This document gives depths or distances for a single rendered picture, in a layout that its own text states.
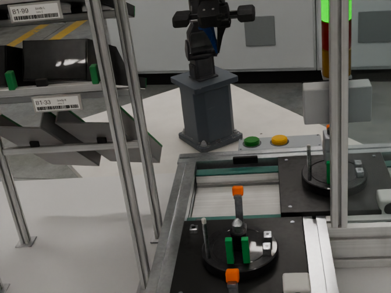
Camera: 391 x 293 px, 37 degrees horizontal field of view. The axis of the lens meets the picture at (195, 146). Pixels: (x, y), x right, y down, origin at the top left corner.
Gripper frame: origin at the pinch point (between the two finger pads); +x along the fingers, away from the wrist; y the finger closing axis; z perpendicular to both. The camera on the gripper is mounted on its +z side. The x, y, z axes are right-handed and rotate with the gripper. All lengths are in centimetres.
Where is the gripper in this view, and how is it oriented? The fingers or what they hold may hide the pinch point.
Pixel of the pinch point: (216, 38)
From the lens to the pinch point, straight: 138.1
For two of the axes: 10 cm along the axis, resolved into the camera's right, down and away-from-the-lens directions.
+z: -1.1, 4.5, -8.9
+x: 1.2, 8.9, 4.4
